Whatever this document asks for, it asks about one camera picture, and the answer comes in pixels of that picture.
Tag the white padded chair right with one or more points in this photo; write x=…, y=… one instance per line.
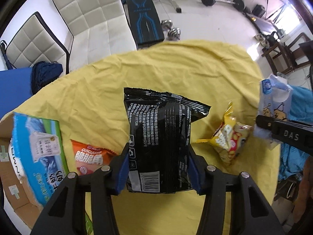
x=99, y=27

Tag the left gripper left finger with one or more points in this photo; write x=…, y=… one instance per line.
x=65, y=211

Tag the blue foam mat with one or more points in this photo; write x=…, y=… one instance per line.
x=15, y=88

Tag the black snack bag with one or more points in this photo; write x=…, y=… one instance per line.
x=159, y=138

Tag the orange snack bag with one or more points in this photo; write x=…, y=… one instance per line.
x=89, y=158

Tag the white padded chair left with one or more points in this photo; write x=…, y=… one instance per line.
x=35, y=42

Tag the black blue weight bench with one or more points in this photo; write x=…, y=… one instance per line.
x=144, y=23

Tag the white padded chair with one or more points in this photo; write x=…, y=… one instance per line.
x=35, y=42
x=99, y=27

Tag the chrome dumbbell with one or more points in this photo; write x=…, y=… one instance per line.
x=173, y=33

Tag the cardboard milk box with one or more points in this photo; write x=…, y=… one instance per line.
x=36, y=155

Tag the yellow snack bag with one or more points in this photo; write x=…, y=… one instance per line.
x=229, y=138

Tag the blue fabric cover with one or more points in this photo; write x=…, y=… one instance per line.
x=292, y=158

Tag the yellow tablecloth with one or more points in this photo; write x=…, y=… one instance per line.
x=89, y=102

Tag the dark blue knitted cloth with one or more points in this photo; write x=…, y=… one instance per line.
x=44, y=73

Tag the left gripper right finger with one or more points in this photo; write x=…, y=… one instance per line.
x=233, y=203

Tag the black barbell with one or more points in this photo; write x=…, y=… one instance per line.
x=237, y=4

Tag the dark wooden chair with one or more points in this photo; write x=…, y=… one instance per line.
x=296, y=55

